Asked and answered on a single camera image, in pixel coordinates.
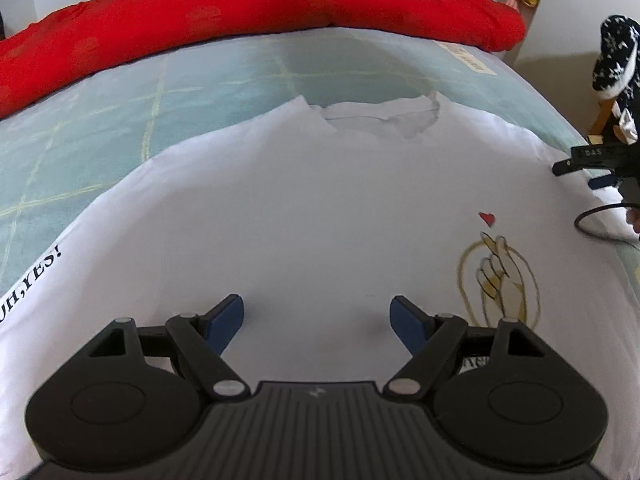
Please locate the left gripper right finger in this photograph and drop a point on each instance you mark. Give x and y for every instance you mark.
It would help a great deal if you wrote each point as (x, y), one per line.
(433, 342)

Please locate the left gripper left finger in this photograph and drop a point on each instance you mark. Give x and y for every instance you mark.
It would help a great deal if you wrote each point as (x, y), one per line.
(200, 341)

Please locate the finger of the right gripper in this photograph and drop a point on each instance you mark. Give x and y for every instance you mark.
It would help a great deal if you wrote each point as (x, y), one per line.
(604, 181)
(566, 166)

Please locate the white t-shirt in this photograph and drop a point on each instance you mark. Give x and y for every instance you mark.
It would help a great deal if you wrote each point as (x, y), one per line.
(317, 217)

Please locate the navy star-patterned garment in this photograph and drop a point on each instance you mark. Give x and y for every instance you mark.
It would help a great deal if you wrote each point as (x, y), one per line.
(616, 72)

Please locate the teal plaid bed blanket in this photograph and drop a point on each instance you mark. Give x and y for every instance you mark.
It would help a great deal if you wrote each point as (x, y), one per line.
(61, 154)

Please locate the red quilt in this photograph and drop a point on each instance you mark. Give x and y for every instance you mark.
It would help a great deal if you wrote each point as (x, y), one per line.
(94, 35)

